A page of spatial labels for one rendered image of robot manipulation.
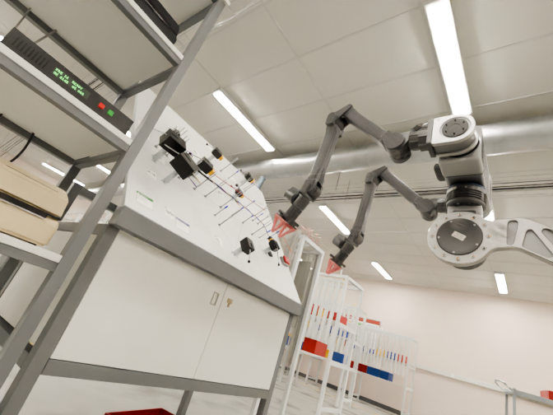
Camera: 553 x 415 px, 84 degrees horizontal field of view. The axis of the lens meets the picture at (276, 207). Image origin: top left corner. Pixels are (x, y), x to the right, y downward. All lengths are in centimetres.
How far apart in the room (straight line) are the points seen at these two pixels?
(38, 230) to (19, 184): 13
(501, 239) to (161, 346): 122
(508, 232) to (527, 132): 248
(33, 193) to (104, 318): 43
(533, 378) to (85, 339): 894
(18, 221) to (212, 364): 90
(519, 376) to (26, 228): 917
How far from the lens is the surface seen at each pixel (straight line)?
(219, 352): 150
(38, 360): 113
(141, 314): 121
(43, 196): 108
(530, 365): 937
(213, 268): 131
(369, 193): 183
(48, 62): 111
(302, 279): 270
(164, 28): 137
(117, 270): 114
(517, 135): 366
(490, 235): 123
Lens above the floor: 62
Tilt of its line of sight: 23 degrees up
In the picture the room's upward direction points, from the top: 19 degrees clockwise
